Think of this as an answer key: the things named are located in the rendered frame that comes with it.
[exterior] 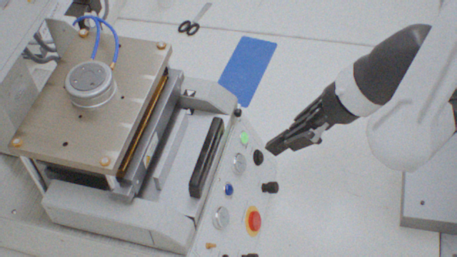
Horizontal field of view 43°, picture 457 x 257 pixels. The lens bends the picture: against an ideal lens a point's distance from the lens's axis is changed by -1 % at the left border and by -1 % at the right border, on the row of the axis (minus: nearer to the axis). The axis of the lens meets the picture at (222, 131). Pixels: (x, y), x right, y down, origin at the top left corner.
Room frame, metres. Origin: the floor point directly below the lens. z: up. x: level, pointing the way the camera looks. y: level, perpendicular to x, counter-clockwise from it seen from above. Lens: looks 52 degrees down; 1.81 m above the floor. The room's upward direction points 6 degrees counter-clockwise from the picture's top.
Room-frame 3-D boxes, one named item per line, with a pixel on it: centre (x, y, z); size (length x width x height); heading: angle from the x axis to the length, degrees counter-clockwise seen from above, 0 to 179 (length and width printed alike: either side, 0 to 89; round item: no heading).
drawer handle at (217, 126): (0.58, 0.03, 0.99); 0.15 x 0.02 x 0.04; 159
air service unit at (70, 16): (0.90, 0.25, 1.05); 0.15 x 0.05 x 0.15; 159
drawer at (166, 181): (0.63, 0.16, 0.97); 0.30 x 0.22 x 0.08; 69
